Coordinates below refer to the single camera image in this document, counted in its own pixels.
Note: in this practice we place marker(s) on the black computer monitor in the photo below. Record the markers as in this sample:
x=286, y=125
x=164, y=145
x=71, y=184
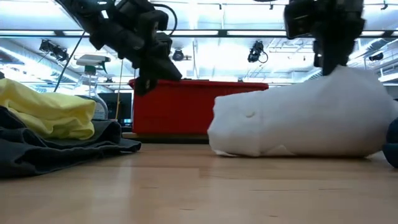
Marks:
x=109, y=105

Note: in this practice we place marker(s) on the white garment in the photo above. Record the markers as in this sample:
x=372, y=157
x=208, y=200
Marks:
x=311, y=118

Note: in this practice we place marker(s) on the black overhead crossbar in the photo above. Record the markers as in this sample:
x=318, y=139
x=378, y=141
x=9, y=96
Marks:
x=222, y=33

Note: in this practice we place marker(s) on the red plastic bin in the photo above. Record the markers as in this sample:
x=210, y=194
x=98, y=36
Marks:
x=180, y=109

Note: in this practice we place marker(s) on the black ceiling spotlight cluster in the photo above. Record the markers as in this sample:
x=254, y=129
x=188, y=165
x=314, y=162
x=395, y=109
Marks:
x=54, y=50

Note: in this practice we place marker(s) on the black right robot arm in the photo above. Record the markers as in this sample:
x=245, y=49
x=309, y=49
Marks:
x=326, y=15

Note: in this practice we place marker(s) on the clear spray bottle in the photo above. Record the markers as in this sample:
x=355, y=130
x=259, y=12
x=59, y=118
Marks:
x=93, y=60

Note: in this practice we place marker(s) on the black ceiling speaker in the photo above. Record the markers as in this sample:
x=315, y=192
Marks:
x=376, y=56

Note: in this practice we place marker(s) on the dark grey garment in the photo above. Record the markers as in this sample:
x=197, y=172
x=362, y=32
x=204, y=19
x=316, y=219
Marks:
x=46, y=155

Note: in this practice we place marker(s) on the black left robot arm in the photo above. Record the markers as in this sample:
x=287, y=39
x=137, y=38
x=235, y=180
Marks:
x=109, y=34

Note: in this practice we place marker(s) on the yellow garment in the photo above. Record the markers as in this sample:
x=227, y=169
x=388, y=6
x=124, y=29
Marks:
x=46, y=109

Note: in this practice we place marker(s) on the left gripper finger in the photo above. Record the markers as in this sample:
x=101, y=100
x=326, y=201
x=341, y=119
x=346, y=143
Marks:
x=144, y=85

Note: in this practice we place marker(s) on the black overhead camera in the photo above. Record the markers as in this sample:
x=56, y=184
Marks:
x=178, y=55
x=255, y=51

